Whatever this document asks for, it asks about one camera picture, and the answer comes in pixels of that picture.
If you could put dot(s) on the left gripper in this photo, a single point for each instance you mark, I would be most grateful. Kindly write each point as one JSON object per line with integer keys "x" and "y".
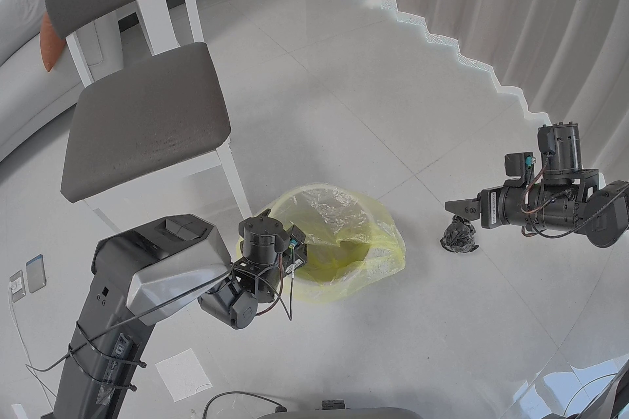
{"x": 295, "y": 267}

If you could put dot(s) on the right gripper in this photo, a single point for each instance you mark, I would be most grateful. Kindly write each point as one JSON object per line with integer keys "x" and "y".
{"x": 516, "y": 208}

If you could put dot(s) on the black plastic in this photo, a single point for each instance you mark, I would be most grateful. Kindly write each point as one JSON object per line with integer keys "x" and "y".
{"x": 459, "y": 238}

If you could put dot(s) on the yellow plastic bag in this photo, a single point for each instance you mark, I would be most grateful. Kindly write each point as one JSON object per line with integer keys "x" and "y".
{"x": 381, "y": 252}

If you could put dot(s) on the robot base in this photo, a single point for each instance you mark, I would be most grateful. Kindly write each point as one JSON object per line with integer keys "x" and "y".
{"x": 334, "y": 414}

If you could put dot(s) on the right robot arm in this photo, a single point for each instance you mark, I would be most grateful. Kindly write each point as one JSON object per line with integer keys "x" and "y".
{"x": 560, "y": 152}

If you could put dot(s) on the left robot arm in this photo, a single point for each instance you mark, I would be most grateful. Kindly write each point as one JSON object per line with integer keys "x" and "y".
{"x": 167, "y": 269}

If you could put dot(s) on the white trash bin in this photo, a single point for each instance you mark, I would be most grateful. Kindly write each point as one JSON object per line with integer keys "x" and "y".
{"x": 339, "y": 288}

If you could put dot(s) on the grey and white chair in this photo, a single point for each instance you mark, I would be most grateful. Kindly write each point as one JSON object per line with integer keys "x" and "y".
{"x": 147, "y": 122}

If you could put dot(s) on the white sofa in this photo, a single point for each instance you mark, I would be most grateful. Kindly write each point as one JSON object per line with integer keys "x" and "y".
{"x": 29, "y": 88}

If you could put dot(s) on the orange cushion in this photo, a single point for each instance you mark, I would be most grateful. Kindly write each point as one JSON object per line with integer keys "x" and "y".
{"x": 51, "y": 44}

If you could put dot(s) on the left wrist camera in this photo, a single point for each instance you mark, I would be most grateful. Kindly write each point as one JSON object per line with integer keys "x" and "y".
{"x": 296, "y": 235}

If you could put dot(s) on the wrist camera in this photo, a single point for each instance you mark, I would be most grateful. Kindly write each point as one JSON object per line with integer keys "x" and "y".
{"x": 296, "y": 235}
{"x": 516, "y": 164}

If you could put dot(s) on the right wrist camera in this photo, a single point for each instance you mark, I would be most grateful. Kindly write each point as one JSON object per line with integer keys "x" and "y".
{"x": 516, "y": 164}

